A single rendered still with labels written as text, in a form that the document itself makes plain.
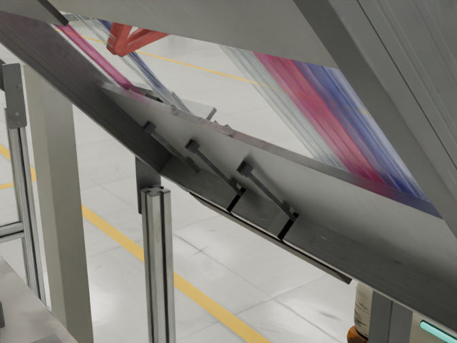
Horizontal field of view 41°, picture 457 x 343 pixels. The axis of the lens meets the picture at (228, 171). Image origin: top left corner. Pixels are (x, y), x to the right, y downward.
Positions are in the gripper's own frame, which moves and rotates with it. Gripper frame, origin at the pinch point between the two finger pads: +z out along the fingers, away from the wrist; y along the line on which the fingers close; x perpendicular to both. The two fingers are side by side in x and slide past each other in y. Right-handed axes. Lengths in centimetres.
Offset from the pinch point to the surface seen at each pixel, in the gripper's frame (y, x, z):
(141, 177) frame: -25.4, 30.9, 6.6
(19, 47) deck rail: -19.1, -1.9, 4.7
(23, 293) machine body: -7.4, 14.9, 30.1
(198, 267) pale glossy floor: -91, 117, 9
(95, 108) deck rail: -19.2, 12.5, 3.9
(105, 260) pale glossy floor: -115, 101, 26
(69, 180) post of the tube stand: -40, 28, 14
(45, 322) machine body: 0.4, 14.8, 30.4
